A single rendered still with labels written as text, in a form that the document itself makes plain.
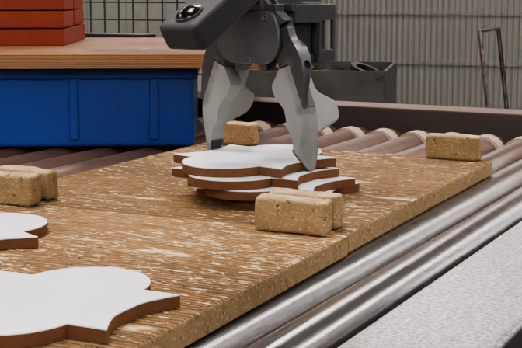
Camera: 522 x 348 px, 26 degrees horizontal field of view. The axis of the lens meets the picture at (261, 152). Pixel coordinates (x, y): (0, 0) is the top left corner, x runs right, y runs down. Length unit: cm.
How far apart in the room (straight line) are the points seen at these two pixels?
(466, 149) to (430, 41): 923
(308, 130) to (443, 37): 946
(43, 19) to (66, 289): 97
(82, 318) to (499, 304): 28
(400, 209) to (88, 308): 40
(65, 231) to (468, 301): 31
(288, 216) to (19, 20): 85
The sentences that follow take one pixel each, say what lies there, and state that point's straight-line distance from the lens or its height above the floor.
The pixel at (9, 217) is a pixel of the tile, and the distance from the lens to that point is 89.
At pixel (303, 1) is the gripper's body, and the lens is 102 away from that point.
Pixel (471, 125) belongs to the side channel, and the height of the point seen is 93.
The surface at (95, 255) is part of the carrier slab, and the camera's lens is 79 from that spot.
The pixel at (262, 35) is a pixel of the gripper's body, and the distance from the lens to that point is 98.
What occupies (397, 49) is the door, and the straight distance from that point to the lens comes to 1051.
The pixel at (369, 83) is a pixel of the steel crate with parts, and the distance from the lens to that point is 588.
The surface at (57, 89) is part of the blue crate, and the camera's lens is 144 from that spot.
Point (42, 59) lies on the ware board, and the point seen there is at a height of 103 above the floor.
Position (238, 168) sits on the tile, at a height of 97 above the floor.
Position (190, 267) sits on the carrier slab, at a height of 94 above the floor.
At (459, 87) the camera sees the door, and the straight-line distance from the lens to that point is 1042.
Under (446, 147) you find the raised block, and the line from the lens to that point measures 123.
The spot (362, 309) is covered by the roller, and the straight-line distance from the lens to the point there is 73.
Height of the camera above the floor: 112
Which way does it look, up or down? 8 degrees down
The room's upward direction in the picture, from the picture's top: straight up
